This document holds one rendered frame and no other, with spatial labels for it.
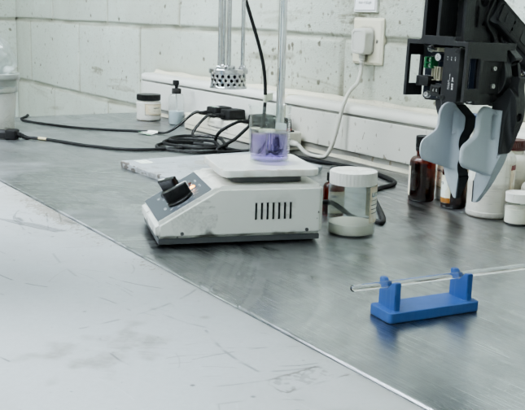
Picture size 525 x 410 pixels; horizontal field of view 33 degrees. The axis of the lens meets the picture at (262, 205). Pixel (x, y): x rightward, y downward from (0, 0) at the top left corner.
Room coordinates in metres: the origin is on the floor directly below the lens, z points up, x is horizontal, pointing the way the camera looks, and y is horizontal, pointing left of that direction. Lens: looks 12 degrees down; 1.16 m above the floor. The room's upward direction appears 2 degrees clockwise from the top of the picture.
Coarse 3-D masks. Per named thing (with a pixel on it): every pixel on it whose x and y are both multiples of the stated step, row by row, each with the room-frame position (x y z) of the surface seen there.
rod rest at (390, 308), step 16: (384, 288) 0.77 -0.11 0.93; (400, 288) 0.76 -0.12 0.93; (464, 288) 0.79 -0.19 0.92; (384, 304) 0.77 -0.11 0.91; (400, 304) 0.77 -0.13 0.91; (416, 304) 0.78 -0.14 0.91; (432, 304) 0.78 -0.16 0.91; (448, 304) 0.78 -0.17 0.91; (464, 304) 0.78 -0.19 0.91; (384, 320) 0.75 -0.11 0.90; (400, 320) 0.75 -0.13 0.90; (416, 320) 0.76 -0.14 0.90
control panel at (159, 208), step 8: (192, 176) 1.10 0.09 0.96; (192, 184) 1.07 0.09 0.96; (200, 184) 1.05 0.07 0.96; (160, 192) 1.10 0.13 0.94; (192, 192) 1.03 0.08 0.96; (200, 192) 1.02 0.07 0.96; (152, 200) 1.09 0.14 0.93; (160, 200) 1.07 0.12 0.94; (192, 200) 1.00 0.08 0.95; (152, 208) 1.05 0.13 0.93; (160, 208) 1.04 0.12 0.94; (168, 208) 1.02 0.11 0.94; (176, 208) 1.00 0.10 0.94; (160, 216) 1.00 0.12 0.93
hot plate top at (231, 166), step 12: (204, 156) 1.11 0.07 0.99; (216, 156) 1.11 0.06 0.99; (228, 156) 1.11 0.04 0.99; (240, 156) 1.12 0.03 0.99; (216, 168) 1.04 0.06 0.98; (228, 168) 1.02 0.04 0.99; (240, 168) 1.03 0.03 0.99; (252, 168) 1.03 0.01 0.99; (264, 168) 1.03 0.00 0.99; (276, 168) 1.03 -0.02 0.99; (288, 168) 1.04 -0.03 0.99; (300, 168) 1.04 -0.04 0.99; (312, 168) 1.04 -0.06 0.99
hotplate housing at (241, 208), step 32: (224, 192) 1.01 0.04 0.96; (256, 192) 1.02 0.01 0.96; (288, 192) 1.03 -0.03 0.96; (320, 192) 1.04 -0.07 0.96; (160, 224) 0.99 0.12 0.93; (192, 224) 1.00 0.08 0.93; (224, 224) 1.01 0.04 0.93; (256, 224) 1.02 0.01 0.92; (288, 224) 1.03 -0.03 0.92; (320, 224) 1.04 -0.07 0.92
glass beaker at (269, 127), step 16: (256, 112) 1.06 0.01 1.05; (272, 112) 1.05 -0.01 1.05; (288, 112) 1.07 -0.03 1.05; (256, 128) 1.06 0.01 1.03; (272, 128) 1.05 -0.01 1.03; (288, 128) 1.07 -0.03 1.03; (256, 144) 1.06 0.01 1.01; (272, 144) 1.06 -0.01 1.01; (288, 144) 1.07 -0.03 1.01; (256, 160) 1.06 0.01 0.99; (272, 160) 1.06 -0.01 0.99; (288, 160) 1.07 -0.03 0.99
